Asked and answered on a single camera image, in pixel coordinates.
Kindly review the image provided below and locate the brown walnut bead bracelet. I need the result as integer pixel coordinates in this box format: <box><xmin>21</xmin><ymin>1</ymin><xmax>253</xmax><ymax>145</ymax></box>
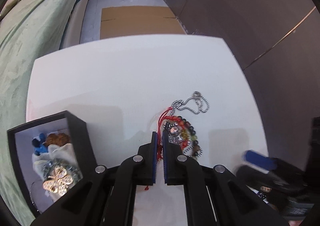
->
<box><xmin>44</xmin><ymin>133</ymin><xmax>72</xmax><ymax>147</ymax></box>

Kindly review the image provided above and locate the silver ball chain necklace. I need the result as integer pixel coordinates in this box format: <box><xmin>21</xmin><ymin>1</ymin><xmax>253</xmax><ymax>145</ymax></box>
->
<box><xmin>171</xmin><ymin>91</ymin><xmax>210</xmax><ymax>115</ymax></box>

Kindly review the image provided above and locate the white bed frame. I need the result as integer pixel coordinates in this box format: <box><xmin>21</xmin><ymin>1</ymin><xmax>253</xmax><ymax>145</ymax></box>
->
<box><xmin>60</xmin><ymin>0</ymin><xmax>89</xmax><ymax>49</ymax></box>

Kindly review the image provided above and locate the black jewelry box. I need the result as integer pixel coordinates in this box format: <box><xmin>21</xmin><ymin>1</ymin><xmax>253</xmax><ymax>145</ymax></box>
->
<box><xmin>7</xmin><ymin>111</ymin><xmax>97</xmax><ymax>216</ymax></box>

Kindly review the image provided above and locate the red string bracelet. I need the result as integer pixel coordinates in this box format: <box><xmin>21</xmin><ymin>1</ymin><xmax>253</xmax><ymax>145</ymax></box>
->
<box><xmin>145</xmin><ymin>107</ymin><xmax>190</xmax><ymax>191</ymax></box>

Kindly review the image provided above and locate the dark beaded bracelet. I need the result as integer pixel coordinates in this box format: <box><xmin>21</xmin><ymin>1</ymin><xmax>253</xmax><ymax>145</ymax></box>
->
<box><xmin>163</xmin><ymin>115</ymin><xmax>203</xmax><ymax>159</ymax></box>

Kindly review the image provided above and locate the green bed blanket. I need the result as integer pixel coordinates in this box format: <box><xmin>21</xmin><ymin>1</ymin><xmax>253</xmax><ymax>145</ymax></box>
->
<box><xmin>1</xmin><ymin>0</ymin><xmax>76</xmax><ymax>225</ymax></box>

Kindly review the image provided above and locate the flat brown cardboard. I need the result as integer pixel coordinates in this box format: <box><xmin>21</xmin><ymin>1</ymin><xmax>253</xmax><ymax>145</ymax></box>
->
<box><xmin>100</xmin><ymin>6</ymin><xmax>185</xmax><ymax>39</ymax></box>

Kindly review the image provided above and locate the gold butterfly brooch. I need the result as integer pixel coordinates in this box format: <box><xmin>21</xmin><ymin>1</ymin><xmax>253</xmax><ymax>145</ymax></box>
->
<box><xmin>42</xmin><ymin>166</ymin><xmax>74</xmax><ymax>196</ymax></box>

